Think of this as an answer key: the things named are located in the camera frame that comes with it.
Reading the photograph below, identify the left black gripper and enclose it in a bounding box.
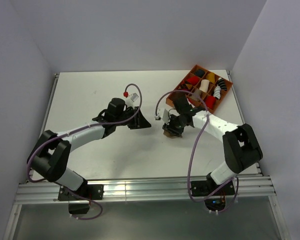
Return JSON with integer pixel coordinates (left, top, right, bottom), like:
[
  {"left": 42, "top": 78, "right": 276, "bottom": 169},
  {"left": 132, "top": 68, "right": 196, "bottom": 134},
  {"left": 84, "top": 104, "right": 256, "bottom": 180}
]
[{"left": 114, "top": 106, "right": 151, "bottom": 130}]

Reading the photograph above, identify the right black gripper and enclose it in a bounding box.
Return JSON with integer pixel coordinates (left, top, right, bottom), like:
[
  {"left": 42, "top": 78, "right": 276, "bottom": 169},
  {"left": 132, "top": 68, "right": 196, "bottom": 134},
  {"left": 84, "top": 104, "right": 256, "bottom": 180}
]
[{"left": 162, "top": 113, "right": 186, "bottom": 138}]

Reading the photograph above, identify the tan brown sock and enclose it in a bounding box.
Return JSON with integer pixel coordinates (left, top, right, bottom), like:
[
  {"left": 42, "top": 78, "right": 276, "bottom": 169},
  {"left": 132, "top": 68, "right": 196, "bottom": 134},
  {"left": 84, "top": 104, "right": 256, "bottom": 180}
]
[{"left": 163, "top": 131, "right": 182, "bottom": 139}]

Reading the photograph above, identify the red white striped sock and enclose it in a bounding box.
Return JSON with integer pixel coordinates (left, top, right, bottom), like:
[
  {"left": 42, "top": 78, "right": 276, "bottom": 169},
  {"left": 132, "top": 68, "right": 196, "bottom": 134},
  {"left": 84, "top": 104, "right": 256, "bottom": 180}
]
[{"left": 187, "top": 98, "right": 195, "bottom": 106}]

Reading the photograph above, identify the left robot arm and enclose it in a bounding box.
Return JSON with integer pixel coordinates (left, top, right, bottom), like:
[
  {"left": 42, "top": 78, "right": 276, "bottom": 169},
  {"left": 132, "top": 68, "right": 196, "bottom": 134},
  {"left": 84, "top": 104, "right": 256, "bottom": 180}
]
[{"left": 27, "top": 98, "right": 152, "bottom": 200}]

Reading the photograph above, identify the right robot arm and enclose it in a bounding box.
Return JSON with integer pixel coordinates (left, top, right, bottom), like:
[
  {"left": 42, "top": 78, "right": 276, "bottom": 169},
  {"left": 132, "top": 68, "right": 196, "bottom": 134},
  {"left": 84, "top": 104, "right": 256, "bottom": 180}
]
[{"left": 155, "top": 96, "right": 263, "bottom": 195}]

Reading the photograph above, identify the grey brown rolled sock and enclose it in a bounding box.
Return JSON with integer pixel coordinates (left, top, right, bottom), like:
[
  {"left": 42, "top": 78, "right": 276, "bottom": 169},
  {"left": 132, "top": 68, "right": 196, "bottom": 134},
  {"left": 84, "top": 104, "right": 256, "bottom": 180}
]
[{"left": 191, "top": 88, "right": 202, "bottom": 101}]

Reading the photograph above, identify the argyle patterned rolled sock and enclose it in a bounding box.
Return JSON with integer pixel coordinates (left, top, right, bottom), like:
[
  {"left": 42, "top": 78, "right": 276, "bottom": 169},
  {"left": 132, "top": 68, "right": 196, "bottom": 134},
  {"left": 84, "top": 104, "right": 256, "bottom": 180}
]
[{"left": 178, "top": 83, "right": 193, "bottom": 92}]

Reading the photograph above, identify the red rolled sock lower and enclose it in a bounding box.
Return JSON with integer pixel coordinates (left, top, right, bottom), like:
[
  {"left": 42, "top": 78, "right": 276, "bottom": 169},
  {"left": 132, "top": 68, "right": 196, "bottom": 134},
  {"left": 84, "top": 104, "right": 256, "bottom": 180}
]
[{"left": 205, "top": 95, "right": 217, "bottom": 110}]

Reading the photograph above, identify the red rolled sock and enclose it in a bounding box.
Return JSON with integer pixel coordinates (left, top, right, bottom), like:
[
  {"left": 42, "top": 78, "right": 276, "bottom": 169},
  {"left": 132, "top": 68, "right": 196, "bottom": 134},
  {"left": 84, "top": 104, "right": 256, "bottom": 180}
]
[
  {"left": 186, "top": 76, "right": 200, "bottom": 86},
  {"left": 205, "top": 95, "right": 217, "bottom": 110}
]

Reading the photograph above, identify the red rolled sock upper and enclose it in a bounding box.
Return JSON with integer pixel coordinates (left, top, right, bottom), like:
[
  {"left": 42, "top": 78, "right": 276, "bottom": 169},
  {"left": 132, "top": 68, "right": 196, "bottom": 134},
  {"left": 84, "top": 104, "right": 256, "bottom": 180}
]
[{"left": 186, "top": 76, "right": 200, "bottom": 86}]

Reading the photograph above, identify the cream rolled sock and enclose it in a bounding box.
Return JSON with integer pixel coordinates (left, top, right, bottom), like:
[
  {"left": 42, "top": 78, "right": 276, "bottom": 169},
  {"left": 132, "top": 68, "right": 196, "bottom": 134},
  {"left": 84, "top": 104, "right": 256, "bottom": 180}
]
[{"left": 199, "top": 79, "right": 210, "bottom": 93}]

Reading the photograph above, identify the orange divided sock tray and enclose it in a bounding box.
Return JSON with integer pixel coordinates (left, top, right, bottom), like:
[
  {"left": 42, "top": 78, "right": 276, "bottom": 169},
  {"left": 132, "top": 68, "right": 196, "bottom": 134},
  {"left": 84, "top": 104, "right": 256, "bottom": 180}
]
[{"left": 165, "top": 65, "right": 233, "bottom": 114}]

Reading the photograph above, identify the white grey striped sock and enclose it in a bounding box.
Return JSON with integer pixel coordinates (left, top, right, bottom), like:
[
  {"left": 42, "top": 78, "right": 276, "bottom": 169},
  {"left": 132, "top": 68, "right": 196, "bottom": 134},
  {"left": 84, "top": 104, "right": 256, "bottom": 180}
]
[{"left": 213, "top": 85, "right": 221, "bottom": 100}]

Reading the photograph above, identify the dark teal rolled sock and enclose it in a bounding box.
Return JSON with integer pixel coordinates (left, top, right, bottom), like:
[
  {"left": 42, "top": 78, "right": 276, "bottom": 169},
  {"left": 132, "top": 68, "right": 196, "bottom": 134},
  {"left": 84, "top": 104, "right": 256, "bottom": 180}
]
[{"left": 193, "top": 69, "right": 206, "bottom": 78}]

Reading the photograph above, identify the yellow rolled sock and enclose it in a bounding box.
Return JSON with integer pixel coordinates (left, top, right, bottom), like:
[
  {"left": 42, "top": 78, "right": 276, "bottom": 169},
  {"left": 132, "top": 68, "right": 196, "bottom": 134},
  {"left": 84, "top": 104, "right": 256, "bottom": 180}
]
[{"left": 206, "top": 72, "right": 216, "bottom": 84}]

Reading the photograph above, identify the black white striped sock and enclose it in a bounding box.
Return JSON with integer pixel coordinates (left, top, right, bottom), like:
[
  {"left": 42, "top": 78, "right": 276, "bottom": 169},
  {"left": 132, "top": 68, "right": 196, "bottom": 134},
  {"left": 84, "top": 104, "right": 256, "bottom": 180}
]
[{"left": 217, "top": 77, "right": 228, "bottom": 91}]

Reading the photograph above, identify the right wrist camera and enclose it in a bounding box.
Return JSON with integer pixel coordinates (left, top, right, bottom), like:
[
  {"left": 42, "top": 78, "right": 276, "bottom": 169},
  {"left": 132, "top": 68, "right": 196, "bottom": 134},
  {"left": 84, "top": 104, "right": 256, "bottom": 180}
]
[{"left": 155, "top": 108, "right": 170, "bottom": 124}]

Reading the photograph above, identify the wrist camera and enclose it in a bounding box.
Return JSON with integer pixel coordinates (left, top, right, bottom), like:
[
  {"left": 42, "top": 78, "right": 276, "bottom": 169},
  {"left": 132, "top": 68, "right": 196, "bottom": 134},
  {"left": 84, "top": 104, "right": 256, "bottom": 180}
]
[
  {"left": 155, "top": 108, "right": 170, "bottom": 124},
  {"left": 123, "top": 91, "right": 139, "bottom": 105}
]

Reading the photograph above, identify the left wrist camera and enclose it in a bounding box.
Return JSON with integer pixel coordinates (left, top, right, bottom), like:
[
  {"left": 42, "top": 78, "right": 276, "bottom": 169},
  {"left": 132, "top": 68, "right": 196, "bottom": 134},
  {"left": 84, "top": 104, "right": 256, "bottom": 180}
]
[{"left": 123, "top": 91, "right": 139, "bottom": 105}]

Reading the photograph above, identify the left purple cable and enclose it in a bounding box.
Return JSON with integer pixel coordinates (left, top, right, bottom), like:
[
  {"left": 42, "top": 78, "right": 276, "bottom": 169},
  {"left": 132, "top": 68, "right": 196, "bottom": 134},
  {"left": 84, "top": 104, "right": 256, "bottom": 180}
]
[{"left": 26, "top": 83, "right": 143, "bottom": 221}]

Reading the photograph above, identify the purple cable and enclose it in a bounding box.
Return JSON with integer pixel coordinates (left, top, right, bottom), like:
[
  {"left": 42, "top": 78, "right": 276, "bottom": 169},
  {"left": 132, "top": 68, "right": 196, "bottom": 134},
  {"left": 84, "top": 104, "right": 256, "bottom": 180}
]
[
  {"left": 26, "top": 83, "right": 143, "bottom": 221},
  {"left": 154, "top": 90, "right": 240, "bottom": 216}
]

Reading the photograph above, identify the right aluminium side rail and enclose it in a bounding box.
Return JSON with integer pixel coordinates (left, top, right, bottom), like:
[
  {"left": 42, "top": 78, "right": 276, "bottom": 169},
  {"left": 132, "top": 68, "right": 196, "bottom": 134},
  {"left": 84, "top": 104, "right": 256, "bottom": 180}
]
[{"left": 226, "top": 70, "right": 262, "bottom": 176}]

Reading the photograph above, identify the aluminium side rail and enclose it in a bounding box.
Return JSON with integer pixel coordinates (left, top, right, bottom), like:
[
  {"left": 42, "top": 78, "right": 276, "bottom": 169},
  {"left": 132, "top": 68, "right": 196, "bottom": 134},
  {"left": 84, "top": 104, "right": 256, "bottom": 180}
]
[
  {"left": 26, "top": 73, "right": 60, "bottom": 183},
  {"left": 226, "top": 70, "right": 262, "bottom": 176}
]

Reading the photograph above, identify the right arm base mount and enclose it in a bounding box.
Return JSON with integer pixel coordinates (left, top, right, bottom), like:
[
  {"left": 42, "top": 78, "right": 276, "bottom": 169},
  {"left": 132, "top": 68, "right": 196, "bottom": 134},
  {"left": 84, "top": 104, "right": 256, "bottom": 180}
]
[{"left": 188, "top": 175, "right": 239, "bottom": 215}]

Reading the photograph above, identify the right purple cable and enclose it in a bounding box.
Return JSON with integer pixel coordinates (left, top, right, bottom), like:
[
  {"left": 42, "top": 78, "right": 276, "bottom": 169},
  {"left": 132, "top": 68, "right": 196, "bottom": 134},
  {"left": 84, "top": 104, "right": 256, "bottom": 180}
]
[{"left": 154, "top": 90, "right": 240, "bottom": 216}]

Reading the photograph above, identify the left aluminium side rail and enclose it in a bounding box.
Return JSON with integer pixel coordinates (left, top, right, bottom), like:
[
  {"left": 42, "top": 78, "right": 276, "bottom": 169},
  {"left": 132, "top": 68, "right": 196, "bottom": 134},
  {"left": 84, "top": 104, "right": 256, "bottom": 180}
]
[{"left": 26, "top": 73, "right": 60, "bottom": 183}]

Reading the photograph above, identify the aluminium front rail frame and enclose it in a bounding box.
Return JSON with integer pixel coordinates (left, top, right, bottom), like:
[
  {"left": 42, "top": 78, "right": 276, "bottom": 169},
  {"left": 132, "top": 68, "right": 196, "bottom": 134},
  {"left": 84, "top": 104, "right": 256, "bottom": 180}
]
[{"left": 14, "top": 174, "right": 276, "bottom": 205}]

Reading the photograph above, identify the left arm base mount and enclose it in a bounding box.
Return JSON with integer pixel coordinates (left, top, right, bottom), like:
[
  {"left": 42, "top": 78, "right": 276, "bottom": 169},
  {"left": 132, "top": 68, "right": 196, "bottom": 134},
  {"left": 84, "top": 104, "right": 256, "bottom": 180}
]
[{"left": 57, "top": 183, "right": 104, "bottom": 220}]

